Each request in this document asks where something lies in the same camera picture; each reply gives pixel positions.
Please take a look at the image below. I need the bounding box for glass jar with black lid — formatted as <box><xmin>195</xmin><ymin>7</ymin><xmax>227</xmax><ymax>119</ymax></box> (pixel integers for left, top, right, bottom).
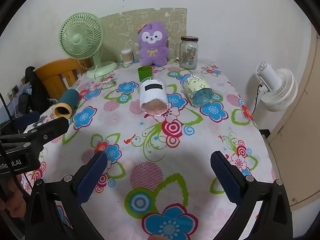
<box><xmin>178</xmin><ymin>36</ymin><xmax>199</xmax><ymax>70</ymax></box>

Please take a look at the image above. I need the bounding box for black fan cable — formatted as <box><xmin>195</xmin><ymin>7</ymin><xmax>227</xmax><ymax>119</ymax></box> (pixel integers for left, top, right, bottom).
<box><xmin>250</xmin><ymin>84</ymin><xmax>263</xmax><ymax>117</ymax></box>

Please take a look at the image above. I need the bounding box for green desk fan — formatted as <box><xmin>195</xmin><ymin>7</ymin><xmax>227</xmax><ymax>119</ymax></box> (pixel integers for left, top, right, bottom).
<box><xmin>59</xmin><ymin>13</ymin><xmax>118</xmax><ymax>79</ymax></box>

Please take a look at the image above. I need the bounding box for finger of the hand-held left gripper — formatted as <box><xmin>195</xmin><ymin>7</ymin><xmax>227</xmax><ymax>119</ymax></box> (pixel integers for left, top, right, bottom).
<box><xmin>0</xmin><ymin>117</ymin><xmax>70</xmax><ymax>156</ymax></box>
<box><xmin>0</xmin><ymin>111</ymin><xmax>41</xmax><ymax>136</ymax></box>

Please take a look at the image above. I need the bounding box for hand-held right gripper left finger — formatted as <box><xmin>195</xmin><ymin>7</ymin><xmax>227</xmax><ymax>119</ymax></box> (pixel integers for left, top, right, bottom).
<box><xmin>25</xmin><ymin>151</ymin><xmax>108</xmax><ymax>240</ymax></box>

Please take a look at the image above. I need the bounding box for cotton swab container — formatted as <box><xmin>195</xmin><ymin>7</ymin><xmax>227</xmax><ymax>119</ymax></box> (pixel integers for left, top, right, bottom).
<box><xmin>121</xmin><ymin>48</ymin><xmax>135</xmax><ymax>64</ymax></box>

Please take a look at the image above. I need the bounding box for purple plush toy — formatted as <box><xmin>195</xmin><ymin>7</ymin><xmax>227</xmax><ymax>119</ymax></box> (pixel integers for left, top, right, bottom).
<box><xmin>137</xmin><ymin>21</ymin><xmax>170</xmax><ymax>67</ymax></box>

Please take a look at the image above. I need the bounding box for beige door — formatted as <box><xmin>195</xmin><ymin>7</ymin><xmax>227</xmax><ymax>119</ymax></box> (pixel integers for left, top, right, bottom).
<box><xmin>267</xmin><ymin>27</ymin><xmax>320</xmax><ymax>208</ymax></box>

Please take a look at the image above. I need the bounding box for black bag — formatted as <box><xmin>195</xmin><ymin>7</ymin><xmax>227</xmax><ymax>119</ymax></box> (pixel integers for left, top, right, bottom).
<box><xmin>18</xmin><ymin>66</ymin><xmax>51</xmax><ymax>116</ymax></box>

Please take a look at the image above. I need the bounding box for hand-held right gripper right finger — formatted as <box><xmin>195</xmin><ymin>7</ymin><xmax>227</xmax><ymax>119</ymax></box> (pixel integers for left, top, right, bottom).
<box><xmin>210</xmin><ymin>151</ymin><xmax>293</xmax><ymax>240</ymax></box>

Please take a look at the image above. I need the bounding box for teal cup with yellow inside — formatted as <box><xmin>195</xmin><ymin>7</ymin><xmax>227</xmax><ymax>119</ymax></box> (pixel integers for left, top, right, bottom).
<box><xmin>54</xmin><ymin>88</ymin><xmax>80</xmax><ymax>119</ymax></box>

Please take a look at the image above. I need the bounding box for white clip fan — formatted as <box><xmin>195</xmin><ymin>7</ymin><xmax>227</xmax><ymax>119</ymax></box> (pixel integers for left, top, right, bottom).
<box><xmin>255</xmin><ymin>61</ymin><xmax>299</xmax><ymax>112</ymax></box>

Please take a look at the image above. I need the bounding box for wooden chair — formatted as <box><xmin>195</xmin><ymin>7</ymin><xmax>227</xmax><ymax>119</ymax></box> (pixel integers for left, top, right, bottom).
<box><xmin>34</xmin><ymin>58</ymin><xmax>91</xmax><ymax>98</ymax></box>

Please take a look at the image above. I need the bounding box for white cup with black label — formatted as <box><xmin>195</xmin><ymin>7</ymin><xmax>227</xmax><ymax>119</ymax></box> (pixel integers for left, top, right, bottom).
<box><xmin>139</xmin><ymin>77</ymin><xmax>168</xmax><ymax>117</ymax></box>

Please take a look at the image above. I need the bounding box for clear blue patterned cup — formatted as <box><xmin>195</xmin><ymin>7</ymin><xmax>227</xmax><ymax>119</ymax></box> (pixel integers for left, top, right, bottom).
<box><xmin>180</xmin><ymin>73</ymin><xmax>214</xmax><ymax>109</ymax></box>

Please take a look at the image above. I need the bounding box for small green cup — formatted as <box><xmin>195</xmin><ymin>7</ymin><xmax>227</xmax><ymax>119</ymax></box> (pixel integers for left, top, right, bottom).
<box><xmin>137</xmin><ymin>66</ymin><xmax>153</xmax><ymax>82</ymax></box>

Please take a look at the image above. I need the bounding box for person's left hand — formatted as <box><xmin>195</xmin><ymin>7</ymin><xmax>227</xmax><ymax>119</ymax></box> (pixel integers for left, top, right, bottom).
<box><xmin>4</xmin><ymin>190</ymin><xmax>27</xmax><ymax>218</ymax></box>

